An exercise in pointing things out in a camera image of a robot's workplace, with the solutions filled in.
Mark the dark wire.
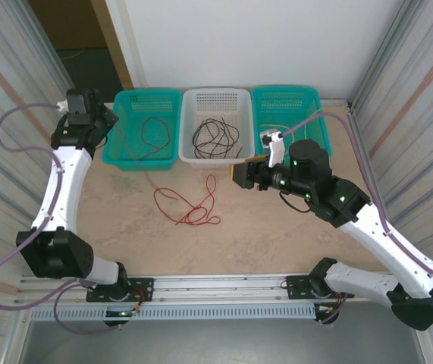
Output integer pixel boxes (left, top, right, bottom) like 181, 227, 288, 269
140, 116, 171, 160

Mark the teal plastic basket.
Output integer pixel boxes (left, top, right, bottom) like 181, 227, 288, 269
101, 89, 184, 171
251, 86, 333, 158

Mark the white plastic basket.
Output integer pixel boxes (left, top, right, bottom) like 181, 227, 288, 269
177, 89, 256, 171

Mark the brown board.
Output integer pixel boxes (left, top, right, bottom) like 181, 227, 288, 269
28, 0, 107, 51

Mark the red base wiring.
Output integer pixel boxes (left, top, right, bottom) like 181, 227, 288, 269
316, 287, 353, 315
129, 287, 153, 316

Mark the right gripper thin black wire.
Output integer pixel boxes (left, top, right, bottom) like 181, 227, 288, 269
278, 191, 312, 214

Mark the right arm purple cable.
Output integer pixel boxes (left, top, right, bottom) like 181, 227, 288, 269
282, 111, 433, 325

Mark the orange floor cable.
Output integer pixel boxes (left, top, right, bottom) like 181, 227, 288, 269
58, 48, 88, 61

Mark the wooden door frame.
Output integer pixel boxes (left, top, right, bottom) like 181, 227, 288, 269
89, 0, 136, 91

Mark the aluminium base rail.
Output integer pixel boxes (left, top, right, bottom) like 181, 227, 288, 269
13, 273, 329, 306

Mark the grey slotted cable duct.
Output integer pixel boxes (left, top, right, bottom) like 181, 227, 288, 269
30, 305, 318, 322

